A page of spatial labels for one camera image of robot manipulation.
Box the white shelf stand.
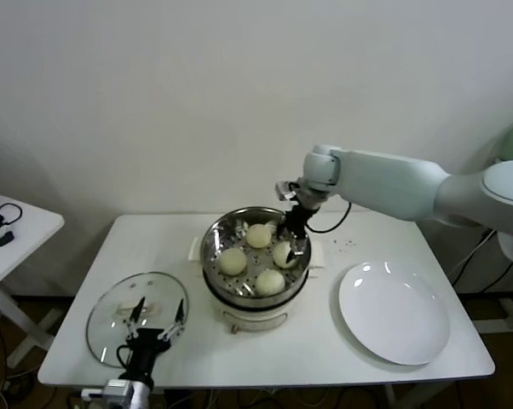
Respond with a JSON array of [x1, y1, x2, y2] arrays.
[[473, 293, 513, 337]]

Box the cream electric cooking pot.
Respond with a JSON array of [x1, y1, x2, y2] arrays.
[[203, 263, 321, 336]]

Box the white steamed baozi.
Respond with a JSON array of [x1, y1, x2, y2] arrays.
[[218, 248, 248, 276], [245, 223, 273, 250], [273, 240, 303, 270], [254, 268, 286, 297]]

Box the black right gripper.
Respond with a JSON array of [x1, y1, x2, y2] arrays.
[[274, 204, 313, 262]]

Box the large white plate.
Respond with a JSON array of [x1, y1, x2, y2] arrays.
[[338, 262, 452, 367]]

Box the black power cable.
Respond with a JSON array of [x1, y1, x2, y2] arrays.
[[450, 228, 513, 296]]

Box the round glass pot lid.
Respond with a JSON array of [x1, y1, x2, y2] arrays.
[[84, 272, 190, 370]]

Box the black headphones with cable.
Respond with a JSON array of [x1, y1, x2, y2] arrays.
[[0, 204, 24, 233]]

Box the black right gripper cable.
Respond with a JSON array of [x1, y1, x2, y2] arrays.
[[305, 199, 353, 234]]

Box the white floor cable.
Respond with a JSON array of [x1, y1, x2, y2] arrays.
[[0, 370, 36, 409]]

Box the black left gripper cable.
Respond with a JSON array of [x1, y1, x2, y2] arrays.
[[116, 343, 135, 371]]

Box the perforated steel steamer basket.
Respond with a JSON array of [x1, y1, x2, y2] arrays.
[[189, 206, 327, 310]]

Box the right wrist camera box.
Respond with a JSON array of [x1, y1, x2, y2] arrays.
[[274, 181, 301, 202]]

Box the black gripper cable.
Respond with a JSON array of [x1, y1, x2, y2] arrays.
[[305, 199, 353, 234], [116, 343, 135, 371]]

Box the white side table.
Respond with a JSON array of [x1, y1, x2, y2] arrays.
[[0, 193, 66, 372]]

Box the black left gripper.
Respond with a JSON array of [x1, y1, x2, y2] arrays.
[[122, 297, 186, 379]]

